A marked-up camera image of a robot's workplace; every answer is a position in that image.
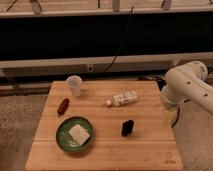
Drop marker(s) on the black eraser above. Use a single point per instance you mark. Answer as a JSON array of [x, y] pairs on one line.
[[127, 127]]

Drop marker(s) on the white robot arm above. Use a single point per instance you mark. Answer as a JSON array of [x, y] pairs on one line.
[[186, 82]]

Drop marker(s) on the white plastic bottle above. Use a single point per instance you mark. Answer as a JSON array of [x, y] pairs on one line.
[[123, 99]]

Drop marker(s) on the clear plastic cup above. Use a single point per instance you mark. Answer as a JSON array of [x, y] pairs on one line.
[[74, 83]]

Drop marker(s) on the bamboo cutting board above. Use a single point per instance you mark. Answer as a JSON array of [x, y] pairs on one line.
[[150, 147]]

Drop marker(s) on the brown sausage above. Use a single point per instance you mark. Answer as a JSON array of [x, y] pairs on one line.
[[63, 106]]

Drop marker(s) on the white square block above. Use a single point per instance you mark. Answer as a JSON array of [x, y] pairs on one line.
[[79, 134]]

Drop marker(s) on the green plate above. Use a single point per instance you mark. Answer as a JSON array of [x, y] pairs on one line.
[[65, 141]]

